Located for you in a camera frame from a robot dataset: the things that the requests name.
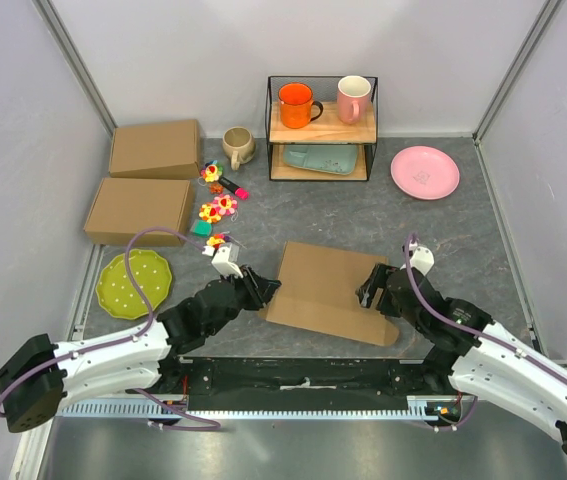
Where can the rainbow flower plush top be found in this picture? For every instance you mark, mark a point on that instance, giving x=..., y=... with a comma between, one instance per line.
x=211, y=172

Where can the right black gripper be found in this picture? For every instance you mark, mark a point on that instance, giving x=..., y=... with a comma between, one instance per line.
x=375, y=279

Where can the beige ceramic mug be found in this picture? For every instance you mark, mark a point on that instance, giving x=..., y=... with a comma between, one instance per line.
x=239, y=146

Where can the black wire wooden shelf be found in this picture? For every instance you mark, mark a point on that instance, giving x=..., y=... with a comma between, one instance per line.
x=328, y=129

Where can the pink black highlighter pen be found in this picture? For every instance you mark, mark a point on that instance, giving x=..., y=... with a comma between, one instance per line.
x=235, y=189

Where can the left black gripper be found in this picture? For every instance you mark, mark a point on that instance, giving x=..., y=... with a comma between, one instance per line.
x=259, y=289

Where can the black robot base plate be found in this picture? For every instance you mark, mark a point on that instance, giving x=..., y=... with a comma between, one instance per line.
x=303, y=384

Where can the pink flower plush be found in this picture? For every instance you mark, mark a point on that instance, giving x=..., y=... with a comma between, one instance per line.
x=225, y=205

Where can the rainbow flower plush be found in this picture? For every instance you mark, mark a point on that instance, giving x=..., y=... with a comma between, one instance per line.
x=211, y=172
x=216, y=240

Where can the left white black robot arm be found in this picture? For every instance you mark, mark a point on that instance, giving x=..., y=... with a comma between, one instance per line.
x=43, y=377

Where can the rainbow flower plush lower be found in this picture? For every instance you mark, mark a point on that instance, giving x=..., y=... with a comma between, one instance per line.
x=216, y=240

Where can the grey slotted cable duct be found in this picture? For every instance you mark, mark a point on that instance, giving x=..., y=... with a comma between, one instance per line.
x=131, y=407

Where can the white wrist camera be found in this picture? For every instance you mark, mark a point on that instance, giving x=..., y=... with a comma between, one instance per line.
x=225, y=260
x=420, y=257

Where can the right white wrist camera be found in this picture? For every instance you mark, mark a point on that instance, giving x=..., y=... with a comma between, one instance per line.
x=420, y=257

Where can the cardboard box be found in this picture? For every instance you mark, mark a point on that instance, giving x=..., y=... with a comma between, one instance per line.
x=165, y=150
x=318, y=293
x=123, y=207

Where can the pink ceramic mug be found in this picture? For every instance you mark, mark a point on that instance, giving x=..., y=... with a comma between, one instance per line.
x=353, y=97

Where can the pink round plate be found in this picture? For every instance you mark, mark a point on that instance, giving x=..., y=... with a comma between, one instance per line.
x=425, y=173

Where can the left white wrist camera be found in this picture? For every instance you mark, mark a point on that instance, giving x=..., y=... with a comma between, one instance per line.
x=225, y=260

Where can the yellow flower plush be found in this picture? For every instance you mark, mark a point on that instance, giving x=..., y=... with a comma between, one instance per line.
x=210, y=213

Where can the green dotted plate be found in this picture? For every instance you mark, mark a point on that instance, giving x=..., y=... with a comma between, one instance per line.
x=118, y=292

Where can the small orange flower charm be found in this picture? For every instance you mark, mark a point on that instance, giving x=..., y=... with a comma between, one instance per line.
x=216, y=188

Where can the orange enamel mug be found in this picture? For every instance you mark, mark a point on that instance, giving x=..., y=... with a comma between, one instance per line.
x=297, y=105

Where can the teal rectangular ceramic plate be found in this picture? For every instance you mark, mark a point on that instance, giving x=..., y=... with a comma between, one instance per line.
x=332, y=159

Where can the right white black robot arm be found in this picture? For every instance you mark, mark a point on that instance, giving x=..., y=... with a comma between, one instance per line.
x=477, y=355

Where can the teal block toy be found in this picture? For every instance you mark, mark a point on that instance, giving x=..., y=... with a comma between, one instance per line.
x=201, y=228

